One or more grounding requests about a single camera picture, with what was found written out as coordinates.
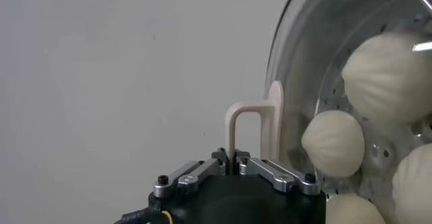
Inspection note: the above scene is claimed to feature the glass lid with cream handle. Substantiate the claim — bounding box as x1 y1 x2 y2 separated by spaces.
225 0 432 224

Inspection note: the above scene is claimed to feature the stainless perforated steamer basket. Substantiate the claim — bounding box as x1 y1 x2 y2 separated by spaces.
313 5 432 224

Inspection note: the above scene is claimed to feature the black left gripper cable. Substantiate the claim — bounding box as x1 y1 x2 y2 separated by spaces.
113 206 176 224

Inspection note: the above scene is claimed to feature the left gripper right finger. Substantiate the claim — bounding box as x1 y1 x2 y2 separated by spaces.
234 149 321 196

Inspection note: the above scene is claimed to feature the white steamed baozi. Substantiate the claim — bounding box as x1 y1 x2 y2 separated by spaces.
325 192 387 224
341 31 432 125
391 143 432 224
301 109 366 178

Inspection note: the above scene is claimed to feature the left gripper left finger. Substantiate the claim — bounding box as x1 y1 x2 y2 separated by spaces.
153 148 227 199

